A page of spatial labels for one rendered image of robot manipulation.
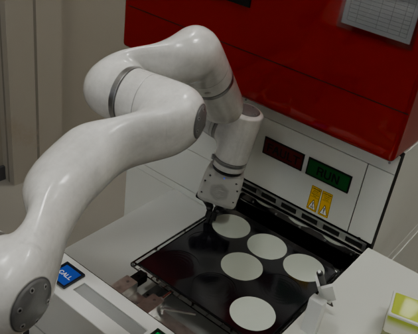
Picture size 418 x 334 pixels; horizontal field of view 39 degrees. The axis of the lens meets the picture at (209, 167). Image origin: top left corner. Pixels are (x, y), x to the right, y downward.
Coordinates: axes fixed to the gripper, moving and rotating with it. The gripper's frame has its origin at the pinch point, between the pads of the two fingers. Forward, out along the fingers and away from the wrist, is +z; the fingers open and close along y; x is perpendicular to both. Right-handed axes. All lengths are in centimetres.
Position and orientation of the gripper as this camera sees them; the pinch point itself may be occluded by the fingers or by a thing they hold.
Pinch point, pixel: (211, 215)
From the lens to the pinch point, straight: 154.4
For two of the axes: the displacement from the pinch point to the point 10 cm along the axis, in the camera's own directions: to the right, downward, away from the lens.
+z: -2.6, 8.1, 5.2
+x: 1.9, -4.9, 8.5
